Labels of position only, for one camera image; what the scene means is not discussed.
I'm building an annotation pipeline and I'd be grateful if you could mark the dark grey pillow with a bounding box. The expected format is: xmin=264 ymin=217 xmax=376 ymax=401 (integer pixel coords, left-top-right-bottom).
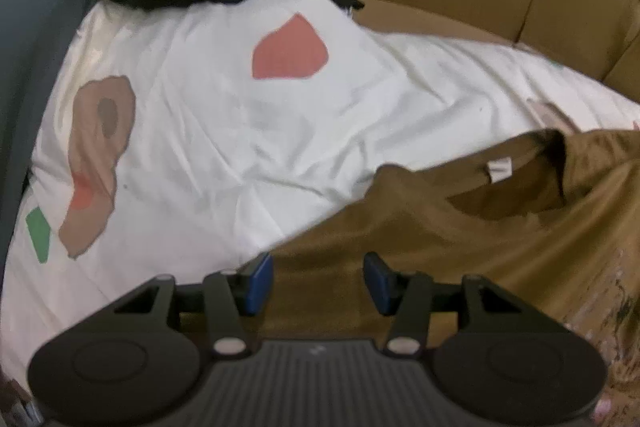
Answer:
xmin=1 ymin=0 xmax=96 ymax=259

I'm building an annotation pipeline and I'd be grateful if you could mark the cream bear print blanket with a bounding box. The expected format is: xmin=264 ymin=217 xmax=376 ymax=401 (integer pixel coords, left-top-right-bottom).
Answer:
xmin=1 ymin=0 xmax=639 ymax=383

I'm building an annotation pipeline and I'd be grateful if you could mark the brown t-shirt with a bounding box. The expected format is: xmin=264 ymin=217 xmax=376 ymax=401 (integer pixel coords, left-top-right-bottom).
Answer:
xmin=248 ymin=130 xmax=639 ymax=426

